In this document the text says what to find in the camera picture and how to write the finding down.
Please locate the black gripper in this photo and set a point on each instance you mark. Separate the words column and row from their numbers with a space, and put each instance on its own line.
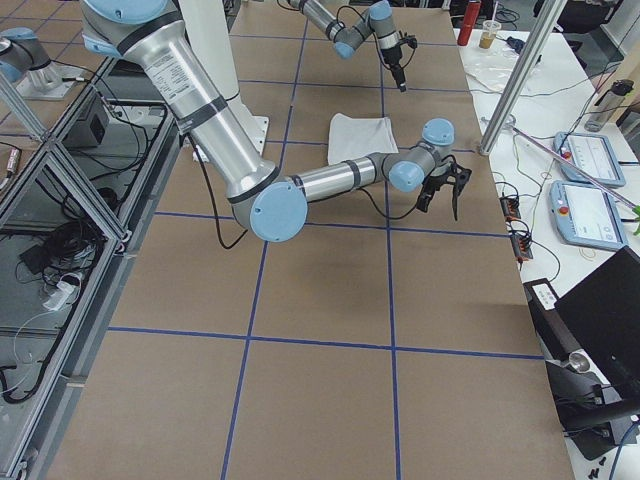
column 392, row 58
column 433, row 184

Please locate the grey cartoon print t-shirt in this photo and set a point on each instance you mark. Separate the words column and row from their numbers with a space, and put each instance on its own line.
column 353, row 138

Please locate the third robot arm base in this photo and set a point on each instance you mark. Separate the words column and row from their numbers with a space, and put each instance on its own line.
column 26, row 63

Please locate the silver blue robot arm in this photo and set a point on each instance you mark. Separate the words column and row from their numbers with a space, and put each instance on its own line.
column 167, row 39
column 376, row 21

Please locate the orange relay board far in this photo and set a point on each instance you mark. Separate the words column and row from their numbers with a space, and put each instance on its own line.
column 510, row 208

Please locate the orange relay board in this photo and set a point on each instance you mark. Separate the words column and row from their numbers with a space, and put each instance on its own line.
column 510, row 208
column 521, row 245

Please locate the clear plastic sheet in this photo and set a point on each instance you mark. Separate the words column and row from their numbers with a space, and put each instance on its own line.
column 491, row 68

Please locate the orange relay board near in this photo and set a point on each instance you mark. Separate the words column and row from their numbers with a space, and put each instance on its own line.
column 521, row 245

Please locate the iced coffee cup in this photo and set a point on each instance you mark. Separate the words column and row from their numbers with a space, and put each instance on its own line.
column 490, row 29

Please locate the red bottle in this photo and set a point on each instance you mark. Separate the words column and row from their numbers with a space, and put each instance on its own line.
column 469, row 21

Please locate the blue teach pendant near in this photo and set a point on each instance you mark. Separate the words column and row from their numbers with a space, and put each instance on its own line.
column 586, row 216

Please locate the blue teach pendant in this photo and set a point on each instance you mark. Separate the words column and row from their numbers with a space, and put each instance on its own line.
column 591, row 153
column 586, row 216

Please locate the blue teach pendant far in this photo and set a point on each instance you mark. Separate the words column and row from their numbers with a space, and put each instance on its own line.
column 591, row 153

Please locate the grey water bottle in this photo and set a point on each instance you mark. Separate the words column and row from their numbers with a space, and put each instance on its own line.
column 605, row 107

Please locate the metal grabber stick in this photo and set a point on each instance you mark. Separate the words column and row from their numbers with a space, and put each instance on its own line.
column 570, row 170

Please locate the black laptop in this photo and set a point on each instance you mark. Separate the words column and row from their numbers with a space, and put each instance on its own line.
column 602, row 313

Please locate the grey power box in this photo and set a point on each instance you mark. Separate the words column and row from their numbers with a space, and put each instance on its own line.
column 89, row 129

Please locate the aluminium frame post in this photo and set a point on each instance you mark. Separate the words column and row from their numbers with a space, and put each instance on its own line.
column 547, row 18

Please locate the black camera stand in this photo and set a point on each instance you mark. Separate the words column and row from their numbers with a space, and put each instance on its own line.
column 589, row 409

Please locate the aluminium frame rack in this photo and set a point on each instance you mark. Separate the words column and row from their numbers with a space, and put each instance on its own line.
column 72, row 221

